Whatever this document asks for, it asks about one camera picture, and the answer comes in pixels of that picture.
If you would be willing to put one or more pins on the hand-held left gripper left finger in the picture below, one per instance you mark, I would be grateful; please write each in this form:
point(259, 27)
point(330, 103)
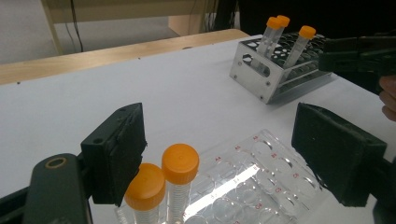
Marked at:
point(115, 155)

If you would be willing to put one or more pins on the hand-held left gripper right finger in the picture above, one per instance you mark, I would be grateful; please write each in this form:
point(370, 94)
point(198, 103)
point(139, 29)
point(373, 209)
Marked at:
point(336, 155)

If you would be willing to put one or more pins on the orange cap centrifuge tube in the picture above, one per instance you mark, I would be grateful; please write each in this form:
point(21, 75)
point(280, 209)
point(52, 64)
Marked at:
point(144, 186)
point(307, 32)
point(180, 163)
point(285, 20)
point(273, 23)

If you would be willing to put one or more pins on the metal test tube rack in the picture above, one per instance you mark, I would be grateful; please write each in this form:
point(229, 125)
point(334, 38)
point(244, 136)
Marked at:
point(252, 73)

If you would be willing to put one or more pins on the clear plastic tube rack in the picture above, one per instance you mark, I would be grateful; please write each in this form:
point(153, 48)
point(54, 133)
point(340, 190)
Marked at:
point(249, 193)

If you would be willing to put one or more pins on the wooden table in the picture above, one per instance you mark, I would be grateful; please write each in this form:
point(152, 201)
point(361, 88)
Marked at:
point(93, 59)

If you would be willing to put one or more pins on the wooden desk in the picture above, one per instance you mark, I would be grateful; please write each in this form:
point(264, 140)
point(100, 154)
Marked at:
point(124, 9)

